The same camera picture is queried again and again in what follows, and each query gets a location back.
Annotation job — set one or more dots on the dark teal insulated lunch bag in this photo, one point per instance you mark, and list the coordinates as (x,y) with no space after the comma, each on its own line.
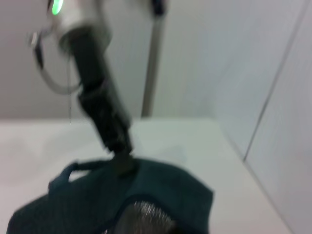
(170,185)

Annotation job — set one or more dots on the grey metal pole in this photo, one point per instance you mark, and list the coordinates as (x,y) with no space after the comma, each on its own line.
(153,73)

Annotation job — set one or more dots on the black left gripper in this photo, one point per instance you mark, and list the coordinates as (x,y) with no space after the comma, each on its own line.
(100,97)

